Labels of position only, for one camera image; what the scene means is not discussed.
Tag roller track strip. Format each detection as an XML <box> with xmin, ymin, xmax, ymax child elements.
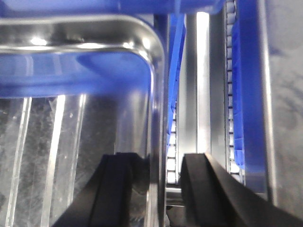
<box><xmin>223</xmin><ymin>0</ymin><xmax>245</xmax><ymax>183</ymax></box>

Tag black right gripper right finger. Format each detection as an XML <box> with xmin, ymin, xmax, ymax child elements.
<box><xmin>180</xmin><ymin>153</ymin><xmax>303</xmax><ymax>227</ymax></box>

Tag blue bin upper right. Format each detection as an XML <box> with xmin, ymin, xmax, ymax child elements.
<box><xmin>232</xmin><ymin>0</ymin><xmax>277</xmax><ymax>204</ymax></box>

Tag blue bin behind tray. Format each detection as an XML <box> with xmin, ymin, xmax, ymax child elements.
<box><xmin>0</xmin><ymin>0</ymin><xmax>225</xmax><ymax>17</ymax></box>

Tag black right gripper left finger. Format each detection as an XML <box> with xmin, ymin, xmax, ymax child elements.
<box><xmin>53</xmin><ymin>152</ymin><xmax>150</xmax><ymax>227</ymax></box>

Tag silver metal tray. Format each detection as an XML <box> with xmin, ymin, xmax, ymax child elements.
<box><xmin>0</xmin><ymin>15</ymin><xmax>167</xmax><ymax>227</ymax></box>

